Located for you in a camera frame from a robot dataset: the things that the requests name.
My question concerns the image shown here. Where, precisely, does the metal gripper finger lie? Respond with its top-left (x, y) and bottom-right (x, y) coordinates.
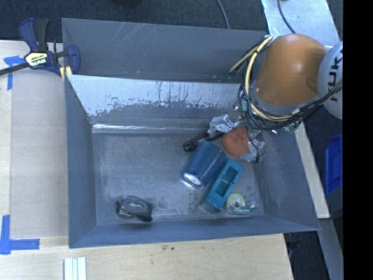
top-left (239, 138), bottom-right (266, 163)
top-left (208, 114), bottom-right (236, 137)

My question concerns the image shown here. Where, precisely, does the orange ball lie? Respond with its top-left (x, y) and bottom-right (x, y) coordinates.
top-left (221, 127), bottom-right (252, 158)

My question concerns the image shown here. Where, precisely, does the black marker pen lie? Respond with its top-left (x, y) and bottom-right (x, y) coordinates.
top-left (182, 131), bottom-right (217, 153)

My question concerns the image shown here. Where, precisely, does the blue ribbed cup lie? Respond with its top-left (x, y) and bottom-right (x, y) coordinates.
top-left (181, 141), bottom-right (228, 190)

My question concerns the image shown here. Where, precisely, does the teal box with window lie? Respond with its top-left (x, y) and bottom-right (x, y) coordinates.
top-left (202, 158), bottom-right (245, 214)

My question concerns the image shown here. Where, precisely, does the grey metal bin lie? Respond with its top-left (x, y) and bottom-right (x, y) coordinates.
top-left (61, 17), bottom-right (322, 249)

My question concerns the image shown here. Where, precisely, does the black and silver tape measure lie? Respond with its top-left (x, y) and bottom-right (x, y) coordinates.
top-left (114, 195), bottom-right (154, 223)

